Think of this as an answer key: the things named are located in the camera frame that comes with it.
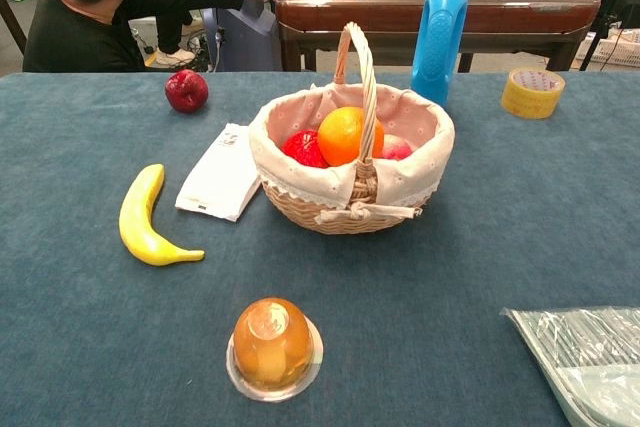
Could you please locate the orange fruit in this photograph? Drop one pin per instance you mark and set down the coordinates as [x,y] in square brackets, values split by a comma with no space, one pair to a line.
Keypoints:
[345,136]

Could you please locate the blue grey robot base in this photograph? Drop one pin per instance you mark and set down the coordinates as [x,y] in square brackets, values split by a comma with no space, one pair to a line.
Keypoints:
[245,32]

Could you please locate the wicker basket with cloth liner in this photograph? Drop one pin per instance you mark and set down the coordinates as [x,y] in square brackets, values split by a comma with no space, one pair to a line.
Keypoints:
[350,187]

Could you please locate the bright red strawberry-like fruit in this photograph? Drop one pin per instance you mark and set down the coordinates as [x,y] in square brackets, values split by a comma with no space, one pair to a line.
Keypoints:
[303,148]

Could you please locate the blue table cloth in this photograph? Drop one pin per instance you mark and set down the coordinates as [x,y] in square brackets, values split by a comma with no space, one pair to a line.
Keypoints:
[320,272]

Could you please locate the pink peach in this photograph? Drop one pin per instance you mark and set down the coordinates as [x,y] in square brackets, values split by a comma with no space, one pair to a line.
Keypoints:
[397,148]

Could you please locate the white paper packet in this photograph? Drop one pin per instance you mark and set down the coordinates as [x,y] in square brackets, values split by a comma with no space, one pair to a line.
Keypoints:
[217,174]

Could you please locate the dark red apple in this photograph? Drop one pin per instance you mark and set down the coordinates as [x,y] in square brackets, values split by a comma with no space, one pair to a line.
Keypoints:
[186,91]

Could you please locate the orange jelly cup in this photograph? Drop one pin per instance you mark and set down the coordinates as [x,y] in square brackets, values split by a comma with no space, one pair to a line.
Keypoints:
[272,347]

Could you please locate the yellow banana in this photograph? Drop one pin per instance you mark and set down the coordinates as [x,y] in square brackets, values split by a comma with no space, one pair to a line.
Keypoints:
[140,222]

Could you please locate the blue squeeze bottle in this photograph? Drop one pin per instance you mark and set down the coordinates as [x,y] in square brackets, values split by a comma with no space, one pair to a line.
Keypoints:
[440,32]

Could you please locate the yellow tape roll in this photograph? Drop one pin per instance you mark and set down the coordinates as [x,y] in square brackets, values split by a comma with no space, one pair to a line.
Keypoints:
[532,94]

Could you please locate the brown mahjong table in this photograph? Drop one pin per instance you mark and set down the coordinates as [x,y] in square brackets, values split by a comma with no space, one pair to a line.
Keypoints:
[500,12]

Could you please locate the person in black sweater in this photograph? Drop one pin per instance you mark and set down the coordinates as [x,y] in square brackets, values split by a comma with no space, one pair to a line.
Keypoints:
[100,12]

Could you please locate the clear plastic bag package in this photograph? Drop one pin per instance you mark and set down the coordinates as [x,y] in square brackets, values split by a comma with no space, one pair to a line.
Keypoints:
[585,362]

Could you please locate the white plastic crate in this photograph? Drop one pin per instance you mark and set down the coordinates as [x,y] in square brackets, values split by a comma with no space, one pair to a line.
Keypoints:
[612,49]

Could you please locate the black tripod leg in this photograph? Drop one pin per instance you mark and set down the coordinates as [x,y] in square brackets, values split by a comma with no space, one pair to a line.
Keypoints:
[607,22]

